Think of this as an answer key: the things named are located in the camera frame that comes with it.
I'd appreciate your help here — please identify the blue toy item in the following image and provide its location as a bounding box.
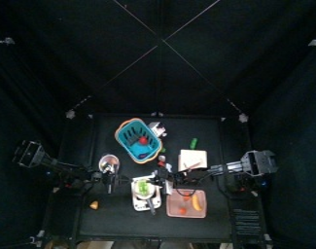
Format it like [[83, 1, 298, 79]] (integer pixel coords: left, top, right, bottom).
[[127, 144, 158, 160]]

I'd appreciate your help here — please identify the teal basket orange rim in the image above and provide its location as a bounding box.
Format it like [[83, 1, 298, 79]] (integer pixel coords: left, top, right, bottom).
[[112, 118, 163, 164]]

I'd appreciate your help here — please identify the silver metal bowl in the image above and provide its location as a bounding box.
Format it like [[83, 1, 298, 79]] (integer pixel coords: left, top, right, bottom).
[[97, 153, 120, 174]]

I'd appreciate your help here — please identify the yellow toy banana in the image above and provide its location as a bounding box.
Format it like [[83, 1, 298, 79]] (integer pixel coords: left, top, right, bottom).
[[191, 197, 203, 212]]

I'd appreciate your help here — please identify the white pan grey handle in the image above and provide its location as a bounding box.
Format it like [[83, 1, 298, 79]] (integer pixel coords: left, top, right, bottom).
[[132, 178, 158, 216]]

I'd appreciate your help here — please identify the white induction cooker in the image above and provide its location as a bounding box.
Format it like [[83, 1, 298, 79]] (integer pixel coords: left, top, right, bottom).
[[130, 174, 163, 212]]

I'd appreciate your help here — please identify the thin brown utensil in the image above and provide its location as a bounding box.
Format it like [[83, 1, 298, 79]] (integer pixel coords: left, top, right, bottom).
[[184, 162, 203, 171]]

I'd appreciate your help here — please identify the pink plastic tray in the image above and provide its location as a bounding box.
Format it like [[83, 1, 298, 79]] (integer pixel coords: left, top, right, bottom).
[[164, 188, 207, 219]]

